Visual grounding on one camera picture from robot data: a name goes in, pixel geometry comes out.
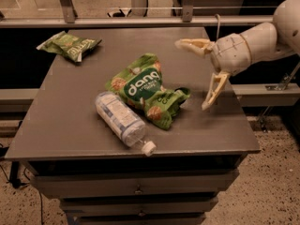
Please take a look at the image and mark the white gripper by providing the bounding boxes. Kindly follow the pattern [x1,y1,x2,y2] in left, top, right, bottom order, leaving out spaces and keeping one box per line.
[174,34,251,111]

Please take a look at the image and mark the green rice chip bag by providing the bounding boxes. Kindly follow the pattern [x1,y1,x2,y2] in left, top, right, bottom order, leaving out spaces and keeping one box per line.
[105,53,190,130]

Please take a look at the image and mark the clear blue-label plastic bottle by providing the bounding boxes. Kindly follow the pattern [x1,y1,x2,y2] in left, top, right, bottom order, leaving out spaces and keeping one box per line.
[95,92,157,157]

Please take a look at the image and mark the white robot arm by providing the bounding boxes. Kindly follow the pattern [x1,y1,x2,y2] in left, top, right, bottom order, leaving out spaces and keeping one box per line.
[175,0,300,111]

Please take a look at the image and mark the grey drawer cabinet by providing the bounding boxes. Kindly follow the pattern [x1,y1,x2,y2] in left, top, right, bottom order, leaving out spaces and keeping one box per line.
[7,28,259,225]

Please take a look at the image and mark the grey metal railing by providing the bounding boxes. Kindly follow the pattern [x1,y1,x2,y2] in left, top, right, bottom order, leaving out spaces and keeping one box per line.
[0,15,273,29]

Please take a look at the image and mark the white hanging cable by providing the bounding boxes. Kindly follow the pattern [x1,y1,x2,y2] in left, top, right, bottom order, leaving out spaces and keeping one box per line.
[214,13,221,41]

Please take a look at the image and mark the black floor cable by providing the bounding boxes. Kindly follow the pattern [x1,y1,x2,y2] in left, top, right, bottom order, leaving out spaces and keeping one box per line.
[0,159,45,225]

